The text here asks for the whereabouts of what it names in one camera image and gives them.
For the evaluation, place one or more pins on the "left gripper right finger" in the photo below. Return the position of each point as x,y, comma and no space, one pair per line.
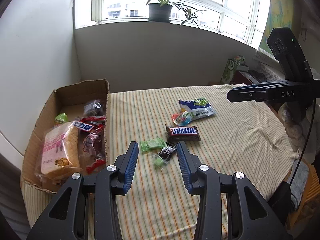
201,180

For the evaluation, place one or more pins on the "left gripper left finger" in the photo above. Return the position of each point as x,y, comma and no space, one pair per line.
115,180

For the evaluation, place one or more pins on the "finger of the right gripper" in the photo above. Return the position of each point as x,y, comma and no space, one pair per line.
255,85
241,94

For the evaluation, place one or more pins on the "black patterned candy wrapper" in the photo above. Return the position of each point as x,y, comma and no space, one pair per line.
167,152

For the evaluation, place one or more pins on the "small green candy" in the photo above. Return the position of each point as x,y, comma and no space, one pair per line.
159,162

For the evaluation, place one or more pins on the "Snickers chocolate bar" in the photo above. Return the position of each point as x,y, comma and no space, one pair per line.
182,133

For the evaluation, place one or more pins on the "green candy wrapper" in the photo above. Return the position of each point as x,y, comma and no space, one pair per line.
152,144

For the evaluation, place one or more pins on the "blue white soup packet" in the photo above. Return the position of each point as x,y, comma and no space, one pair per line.
197,108

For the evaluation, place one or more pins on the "packaged toast bread slice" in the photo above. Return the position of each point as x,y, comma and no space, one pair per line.
58,157

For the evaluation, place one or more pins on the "round colourful jelly cup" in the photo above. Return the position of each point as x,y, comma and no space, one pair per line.
181,119

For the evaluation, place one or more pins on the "gloved right hand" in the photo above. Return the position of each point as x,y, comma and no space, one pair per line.
297,129

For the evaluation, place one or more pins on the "green white carton box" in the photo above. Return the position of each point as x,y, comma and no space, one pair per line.
230,68

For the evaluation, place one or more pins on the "striped yellow table cloth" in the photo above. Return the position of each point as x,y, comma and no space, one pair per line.
244,136

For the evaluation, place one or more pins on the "red clear snack bag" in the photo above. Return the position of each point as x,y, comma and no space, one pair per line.
91,144

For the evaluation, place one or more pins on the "green jelly snack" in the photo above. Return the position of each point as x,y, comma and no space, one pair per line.
61,119

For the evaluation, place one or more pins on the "brown cardboard box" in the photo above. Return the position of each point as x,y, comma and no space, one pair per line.
70,100

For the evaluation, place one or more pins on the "potted spider plant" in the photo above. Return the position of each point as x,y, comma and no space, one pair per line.
160,11

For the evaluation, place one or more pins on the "white cabinet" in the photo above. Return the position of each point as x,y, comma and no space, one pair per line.
37,56

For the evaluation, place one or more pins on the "wall map poster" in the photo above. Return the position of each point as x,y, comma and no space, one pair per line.
281,14

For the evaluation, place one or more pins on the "window frame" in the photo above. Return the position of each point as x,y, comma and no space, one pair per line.
243,20

